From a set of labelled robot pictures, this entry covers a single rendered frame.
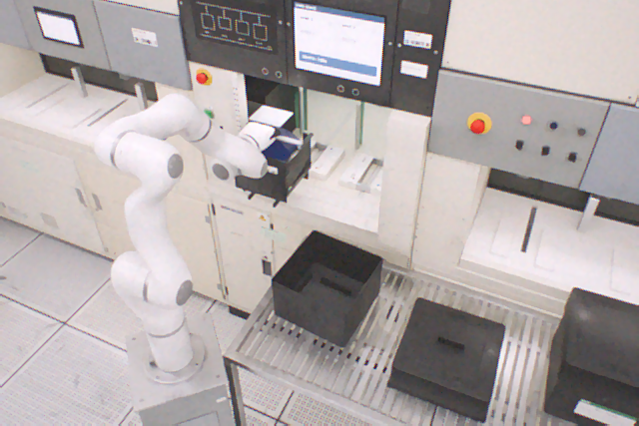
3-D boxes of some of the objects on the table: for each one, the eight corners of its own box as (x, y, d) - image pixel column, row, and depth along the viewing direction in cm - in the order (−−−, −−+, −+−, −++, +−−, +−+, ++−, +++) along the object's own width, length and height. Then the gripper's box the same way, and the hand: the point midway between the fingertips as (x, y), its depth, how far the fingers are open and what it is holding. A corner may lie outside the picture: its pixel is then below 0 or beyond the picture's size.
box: (540, 413, 162) (564, 362, 146) (550, 336, 182) (572, 284, 166) (652, 454, 153) (690, 405, 137) (648, 368, 174) (682, 316, 158)
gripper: (268, 143, 176) (294, 115, 189) (223, 130, 181) (252, 104, 194) (269, 162, 181) (295, 133, 194) (226, 149, 186) (254, 122, 199)
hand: (271, 121), depth 192 cm, fingers closed on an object, 3 cm apart
